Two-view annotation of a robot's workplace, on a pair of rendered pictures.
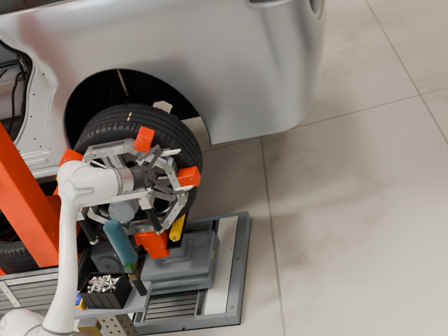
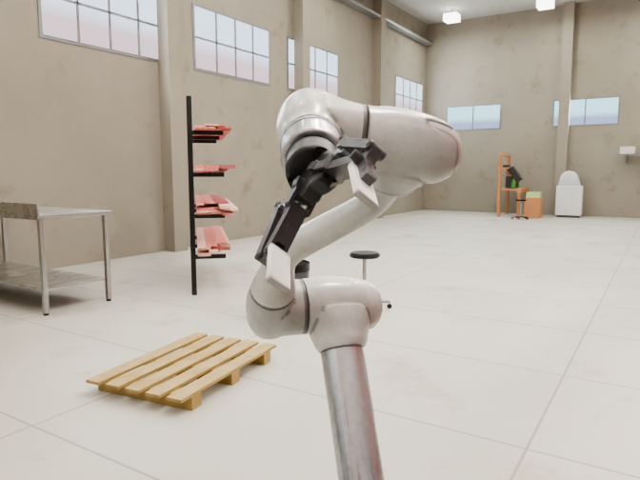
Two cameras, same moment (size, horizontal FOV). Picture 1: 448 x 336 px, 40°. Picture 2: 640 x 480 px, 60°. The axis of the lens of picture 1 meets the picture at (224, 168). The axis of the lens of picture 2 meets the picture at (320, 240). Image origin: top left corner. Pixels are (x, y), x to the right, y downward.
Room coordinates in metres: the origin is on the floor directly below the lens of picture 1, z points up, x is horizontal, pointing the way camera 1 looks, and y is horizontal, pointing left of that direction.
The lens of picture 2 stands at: (1.99, -0.40, 1.42)
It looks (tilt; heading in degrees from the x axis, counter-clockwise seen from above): 7 degrees down; 111
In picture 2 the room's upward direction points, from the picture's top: straight up
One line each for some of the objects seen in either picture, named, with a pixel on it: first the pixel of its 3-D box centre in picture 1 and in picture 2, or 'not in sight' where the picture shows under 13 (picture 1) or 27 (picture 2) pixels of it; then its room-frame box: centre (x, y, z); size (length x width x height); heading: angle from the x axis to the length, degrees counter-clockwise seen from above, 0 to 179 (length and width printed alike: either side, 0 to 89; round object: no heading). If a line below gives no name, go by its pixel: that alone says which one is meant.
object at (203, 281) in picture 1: (174, 265); not in sight; (2.74, 0.47, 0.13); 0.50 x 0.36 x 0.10; 72
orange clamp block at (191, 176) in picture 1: (189, 177); not in sight; (2.47, 0.17, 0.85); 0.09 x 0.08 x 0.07; 72
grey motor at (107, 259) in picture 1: (121, 248); not in sight; (2.91, 0.74, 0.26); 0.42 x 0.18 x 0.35; 162
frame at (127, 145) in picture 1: (129, 189); not in sight; (2.56, 0.47, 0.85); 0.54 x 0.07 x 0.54; 72
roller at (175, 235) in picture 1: (178, 221); not in sight; (2.62, 0.33, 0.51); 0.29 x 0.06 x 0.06; 162
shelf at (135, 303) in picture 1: (109, 301); not in sight; (2.31, 0.77, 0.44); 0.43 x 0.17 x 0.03; 72
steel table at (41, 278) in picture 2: not in sight; (21, 248); (-3.36, 4.10, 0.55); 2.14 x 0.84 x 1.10; 169
